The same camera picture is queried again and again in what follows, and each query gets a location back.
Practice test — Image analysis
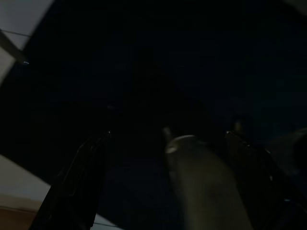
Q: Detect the grey robot leg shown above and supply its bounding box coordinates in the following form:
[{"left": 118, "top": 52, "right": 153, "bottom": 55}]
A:
[{"left": 163, "top": 126, "right": 254, "bottom": 230}]

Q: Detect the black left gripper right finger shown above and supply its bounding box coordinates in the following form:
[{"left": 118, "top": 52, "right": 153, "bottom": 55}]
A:
[{"left": 225, "top": 130, "right": 307, "bottom": 230}]

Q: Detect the smooth black floor mat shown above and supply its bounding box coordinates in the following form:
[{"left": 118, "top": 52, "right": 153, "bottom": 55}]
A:
[{"left": 0, "top": 0, "right": 307, "bottom": 230}]

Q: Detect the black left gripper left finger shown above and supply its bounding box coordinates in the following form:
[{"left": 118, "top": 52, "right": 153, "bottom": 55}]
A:
[{"left": 30, "top": 130, "right": 111, "bottom": 230}]

